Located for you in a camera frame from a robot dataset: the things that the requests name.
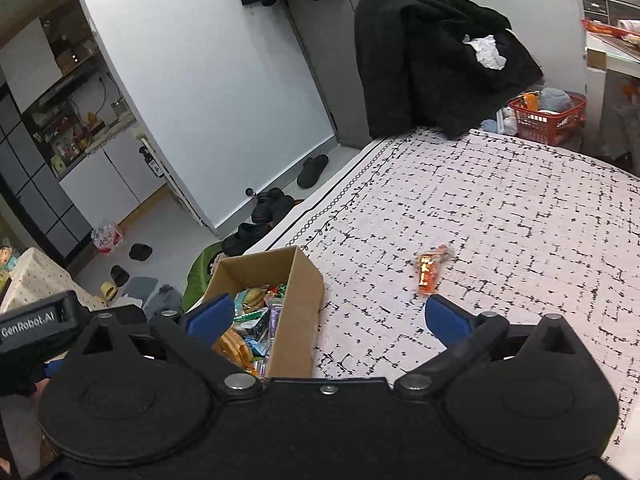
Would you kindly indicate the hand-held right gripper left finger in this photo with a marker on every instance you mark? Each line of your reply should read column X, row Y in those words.
column 210, row 317

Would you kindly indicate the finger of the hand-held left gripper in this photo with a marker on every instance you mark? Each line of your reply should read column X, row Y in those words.
column 55, row 367

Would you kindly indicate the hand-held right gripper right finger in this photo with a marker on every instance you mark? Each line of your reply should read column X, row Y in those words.
column 447, row 317

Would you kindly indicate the biscuit sticks packet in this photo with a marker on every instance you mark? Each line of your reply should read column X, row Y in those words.
column 235, row 347

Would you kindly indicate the red orange snack packet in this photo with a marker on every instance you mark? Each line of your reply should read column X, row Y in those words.
column 430, row 270

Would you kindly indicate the purple snack packet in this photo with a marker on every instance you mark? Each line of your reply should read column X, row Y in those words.
column 274, row 325

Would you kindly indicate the brown cardboard box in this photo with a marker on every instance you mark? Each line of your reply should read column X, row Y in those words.
column 300, row 310

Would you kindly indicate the green bag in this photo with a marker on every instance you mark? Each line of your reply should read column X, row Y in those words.
column 197, row 275

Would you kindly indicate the grey fuzzy slipper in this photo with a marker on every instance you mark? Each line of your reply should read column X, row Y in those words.
column 165, row 302

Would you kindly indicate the dotted cream cloth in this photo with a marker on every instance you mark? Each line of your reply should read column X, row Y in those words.
column 40, row 277

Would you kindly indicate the grey floor mat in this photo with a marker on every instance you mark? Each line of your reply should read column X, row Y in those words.
column 140, row 290

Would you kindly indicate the yellow slipper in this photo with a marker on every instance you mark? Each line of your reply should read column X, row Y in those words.
column 108, row 292

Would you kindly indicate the black shoe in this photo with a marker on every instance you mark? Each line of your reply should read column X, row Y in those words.
column 247, row 237
column 272, row 205

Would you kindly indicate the black white patterned blanket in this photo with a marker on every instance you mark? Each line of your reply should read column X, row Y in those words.
column 500, row 240

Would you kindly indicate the small black slipper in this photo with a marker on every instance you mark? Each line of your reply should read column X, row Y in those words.
column 140, row 251
column 119, row 275

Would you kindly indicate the water bottle pack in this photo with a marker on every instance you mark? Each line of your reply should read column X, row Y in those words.
column 106, row 237

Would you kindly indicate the kitchen cabinet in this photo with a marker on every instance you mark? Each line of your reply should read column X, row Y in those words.
column 75, row 175

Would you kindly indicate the black spray bottle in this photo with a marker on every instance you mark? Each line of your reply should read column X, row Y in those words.
column 151, row 161

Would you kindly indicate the red plastic basket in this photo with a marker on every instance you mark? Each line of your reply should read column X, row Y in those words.
column 547, row 122

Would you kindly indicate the black jacket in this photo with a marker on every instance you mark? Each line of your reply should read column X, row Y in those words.
column 430, row 60

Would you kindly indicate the white crumpled cloth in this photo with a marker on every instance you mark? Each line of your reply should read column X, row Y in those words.
column 487, row 52

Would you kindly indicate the grey door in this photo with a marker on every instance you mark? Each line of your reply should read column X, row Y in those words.
column 330, row 60

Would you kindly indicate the white desk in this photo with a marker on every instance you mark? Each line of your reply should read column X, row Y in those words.
column 615, row 75

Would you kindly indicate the red snack bag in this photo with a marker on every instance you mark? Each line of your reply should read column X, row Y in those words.
column 602, row 27

